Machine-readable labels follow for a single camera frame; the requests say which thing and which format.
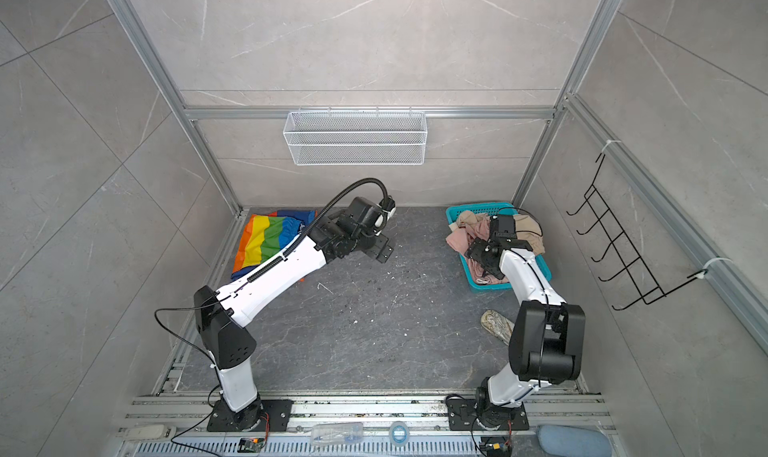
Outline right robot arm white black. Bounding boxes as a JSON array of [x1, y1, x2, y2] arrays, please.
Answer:
[[468, 215, 586, 430]]

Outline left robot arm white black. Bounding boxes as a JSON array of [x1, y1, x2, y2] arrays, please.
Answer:
[[180, 177, 396, 432]]

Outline pink shorts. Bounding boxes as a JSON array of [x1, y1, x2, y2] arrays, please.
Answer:
[[446, 210, 506, 286]]

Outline small circuit board right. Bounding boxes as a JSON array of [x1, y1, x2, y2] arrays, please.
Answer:
[[478, 437, 513, 457]]

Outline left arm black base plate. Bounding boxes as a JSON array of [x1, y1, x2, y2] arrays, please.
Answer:
[[206, 399, 293, 433]]

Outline clear plastic bottle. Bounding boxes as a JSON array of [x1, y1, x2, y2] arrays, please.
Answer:
[[310, 422, 365, 447]]

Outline rainbow striped shorts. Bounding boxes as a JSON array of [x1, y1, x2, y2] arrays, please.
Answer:
[[231, 209, 316, 281]]

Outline blue grey cloth bundle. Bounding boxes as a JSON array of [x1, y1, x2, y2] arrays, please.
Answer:
[[537, 425, 613, 457]]

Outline black wire hook rack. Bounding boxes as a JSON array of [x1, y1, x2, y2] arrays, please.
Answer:
[[566, 152, 710, 312]]

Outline clear tape roll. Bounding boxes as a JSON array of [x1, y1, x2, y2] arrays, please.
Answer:
[[388, 421, 410, 447]]

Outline white wire mesh wall basket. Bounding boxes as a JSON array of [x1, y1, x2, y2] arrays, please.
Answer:
[[283, 109, 428, 166]]

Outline teal plastic laundry basket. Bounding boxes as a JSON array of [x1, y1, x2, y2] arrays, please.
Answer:
[[446, 202, 552, 292]]

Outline folded patterned beige shorts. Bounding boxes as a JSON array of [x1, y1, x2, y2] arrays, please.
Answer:
[[480, 310, 514, 346]]

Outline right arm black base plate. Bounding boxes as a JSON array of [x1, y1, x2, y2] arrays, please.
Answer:
[[444, 394, 530, 432]]

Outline small circuit board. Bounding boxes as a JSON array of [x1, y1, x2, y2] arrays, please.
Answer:
[[478, 437, 513, 457], [237, 437, 267, 454]]

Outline small circuit board left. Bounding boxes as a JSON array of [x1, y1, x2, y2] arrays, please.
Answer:
[[237, 437, 267, 454]]

